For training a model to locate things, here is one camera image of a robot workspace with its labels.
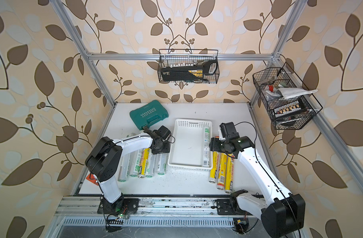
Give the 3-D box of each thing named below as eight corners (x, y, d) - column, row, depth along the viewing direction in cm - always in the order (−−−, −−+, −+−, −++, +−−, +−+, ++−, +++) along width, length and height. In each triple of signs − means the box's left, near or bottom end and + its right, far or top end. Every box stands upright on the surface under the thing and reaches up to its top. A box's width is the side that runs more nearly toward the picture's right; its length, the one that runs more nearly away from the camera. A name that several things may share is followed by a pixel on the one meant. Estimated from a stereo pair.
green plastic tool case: (137, 133, 105) (135, 129, 101) (128, 116, 115) (126, 111, 111) (168, 118, 114) (168, 113, 110) (158, 103, 124) (157, 99, 120)
